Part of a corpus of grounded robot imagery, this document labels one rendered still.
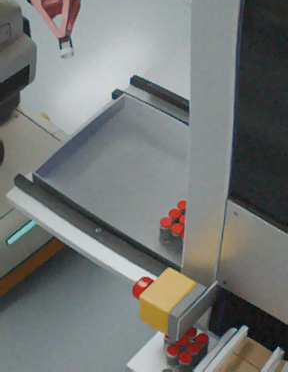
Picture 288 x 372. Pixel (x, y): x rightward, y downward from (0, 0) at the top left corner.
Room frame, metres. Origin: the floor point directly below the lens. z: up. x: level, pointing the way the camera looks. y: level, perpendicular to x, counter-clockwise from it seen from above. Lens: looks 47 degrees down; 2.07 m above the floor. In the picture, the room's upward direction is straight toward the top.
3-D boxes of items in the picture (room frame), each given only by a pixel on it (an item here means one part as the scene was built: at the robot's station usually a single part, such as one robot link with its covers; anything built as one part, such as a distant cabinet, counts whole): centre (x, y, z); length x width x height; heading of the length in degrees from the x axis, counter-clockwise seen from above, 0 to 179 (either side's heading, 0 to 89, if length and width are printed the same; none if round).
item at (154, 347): (0.71, -0.06, 0.87); 0.14 x 0.13 x 0.02; 52
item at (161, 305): (0.75, -0.04, 1.00); 0.08 x 0.07 x 0.07; 52
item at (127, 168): (1.08, -0.01, 0.90); 0.34 x 0.26 x 0.04; 52
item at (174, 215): (1.03, -0.08, 0.91); 0.18 x 0.02 x 0.05; 142
